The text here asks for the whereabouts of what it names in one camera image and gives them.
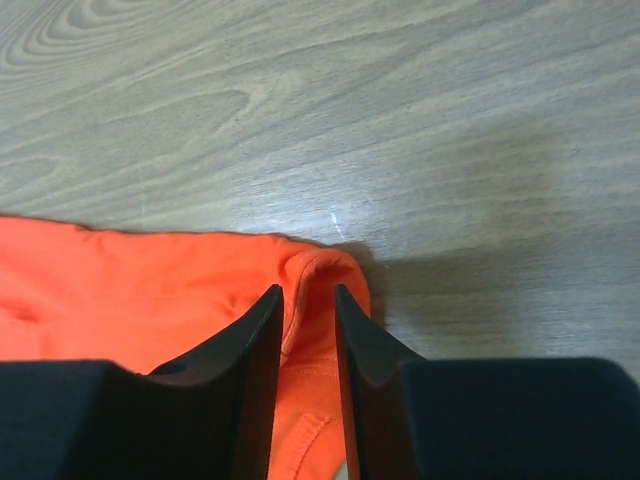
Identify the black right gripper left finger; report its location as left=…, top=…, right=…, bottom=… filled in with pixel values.
left=1, top=285, right=284, bottom=479

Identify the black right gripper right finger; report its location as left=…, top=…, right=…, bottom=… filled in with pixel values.
left=335, top=286, right=639, bottom=479

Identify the orange t shirt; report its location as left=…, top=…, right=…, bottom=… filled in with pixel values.
left=1, top=217, right=370, bottom=479

